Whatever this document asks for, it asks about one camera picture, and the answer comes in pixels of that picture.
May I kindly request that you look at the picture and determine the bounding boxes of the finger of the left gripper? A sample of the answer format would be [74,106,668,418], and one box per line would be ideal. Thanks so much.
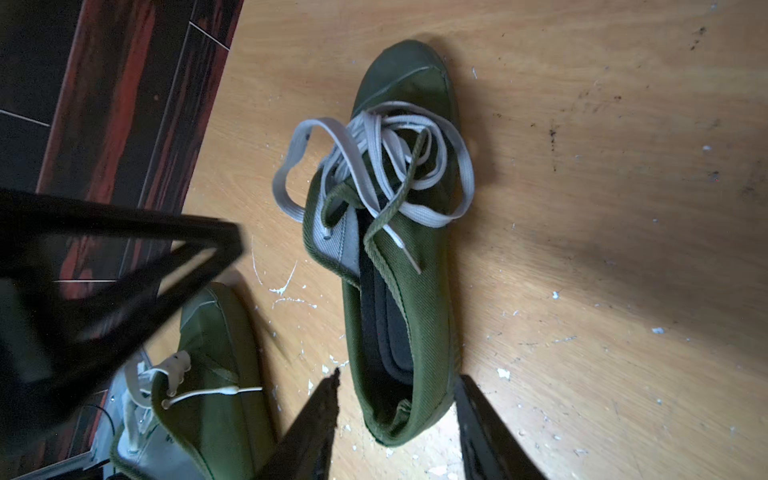
[1,190,243,456]

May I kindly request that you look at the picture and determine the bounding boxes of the black insole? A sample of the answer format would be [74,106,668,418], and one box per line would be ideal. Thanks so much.
[356,209,414,388]

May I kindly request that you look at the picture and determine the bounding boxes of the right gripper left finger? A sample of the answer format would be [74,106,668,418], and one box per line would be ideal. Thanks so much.
[254,369,340,480]

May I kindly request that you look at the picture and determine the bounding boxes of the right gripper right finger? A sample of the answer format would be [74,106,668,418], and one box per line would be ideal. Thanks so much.
[454,374,545,480]

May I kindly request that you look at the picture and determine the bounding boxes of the green shoe white laces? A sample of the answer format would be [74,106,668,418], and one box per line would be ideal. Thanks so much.
[272,40,475,448]
[110,282,276,479]

